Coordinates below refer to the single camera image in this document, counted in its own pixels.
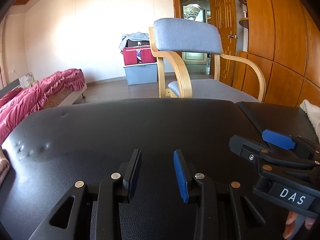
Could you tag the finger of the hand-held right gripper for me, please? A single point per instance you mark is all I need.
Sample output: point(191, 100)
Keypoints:
point(247, 150)
point(277, 138)

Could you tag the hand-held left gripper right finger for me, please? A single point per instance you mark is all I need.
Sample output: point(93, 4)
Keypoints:
point(181, 177)

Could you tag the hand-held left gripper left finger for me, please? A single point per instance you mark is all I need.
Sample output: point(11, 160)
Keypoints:
point(135, 175)

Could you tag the beige knit sweater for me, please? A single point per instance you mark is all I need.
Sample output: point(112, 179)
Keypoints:
point(312, 116)

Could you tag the person's right hand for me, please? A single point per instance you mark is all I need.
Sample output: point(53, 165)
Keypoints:
point(291, 223)

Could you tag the wooden wardrobe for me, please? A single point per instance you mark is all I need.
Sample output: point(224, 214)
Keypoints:
point(275, 42)

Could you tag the blue plastic storage box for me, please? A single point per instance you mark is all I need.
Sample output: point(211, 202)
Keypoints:
point(140, 75)

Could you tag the bed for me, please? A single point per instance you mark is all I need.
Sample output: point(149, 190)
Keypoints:
point(67, 97)

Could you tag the red storage bag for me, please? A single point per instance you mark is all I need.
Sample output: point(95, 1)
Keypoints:
point(130, 56)

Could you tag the grey wooden armchair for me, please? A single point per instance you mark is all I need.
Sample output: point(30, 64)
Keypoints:
point(187, 35)

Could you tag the red ruffled quilt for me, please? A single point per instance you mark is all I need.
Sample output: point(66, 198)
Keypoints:
point(30, 97)

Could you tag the pink folded sweater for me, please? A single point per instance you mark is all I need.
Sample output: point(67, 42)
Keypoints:
point(3, 167)

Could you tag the dark bag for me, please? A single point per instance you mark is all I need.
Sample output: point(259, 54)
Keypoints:
point(140, 43)

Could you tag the wooden door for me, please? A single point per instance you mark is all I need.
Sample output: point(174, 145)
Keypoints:
point(222, 17)

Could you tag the grey cloth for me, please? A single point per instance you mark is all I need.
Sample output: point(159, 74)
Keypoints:
point(135, 37)

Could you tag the wooden door frame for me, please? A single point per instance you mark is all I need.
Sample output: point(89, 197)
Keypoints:
point(176, 0)

